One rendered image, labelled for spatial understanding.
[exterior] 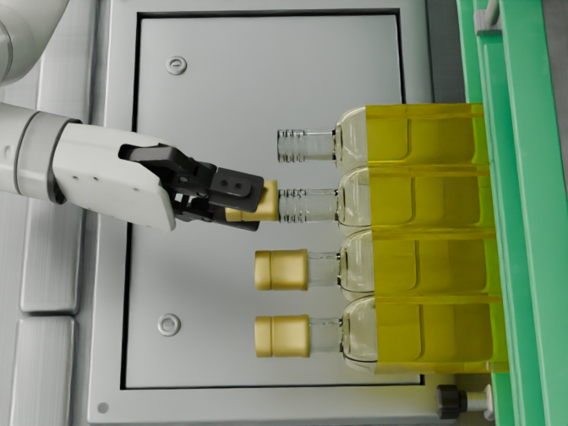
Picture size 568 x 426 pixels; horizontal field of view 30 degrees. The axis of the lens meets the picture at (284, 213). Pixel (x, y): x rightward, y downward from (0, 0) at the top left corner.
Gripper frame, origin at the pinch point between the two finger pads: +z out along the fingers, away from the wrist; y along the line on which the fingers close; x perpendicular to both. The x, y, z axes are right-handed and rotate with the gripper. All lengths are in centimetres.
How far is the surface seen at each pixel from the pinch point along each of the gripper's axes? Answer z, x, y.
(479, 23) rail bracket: 16.6, 19.6, 3.6
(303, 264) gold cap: 6.8, -4.5, 0.5
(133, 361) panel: -7.4, -12.6, -13.8
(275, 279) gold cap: 4.7, -6.1, -0.1
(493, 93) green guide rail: 18.8, 12.4, 4.8
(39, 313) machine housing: -17.8, -10.0, -14.9
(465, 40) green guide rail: 16.1, 22.9, -4.9
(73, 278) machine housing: -15.5, -6.1, -14.2
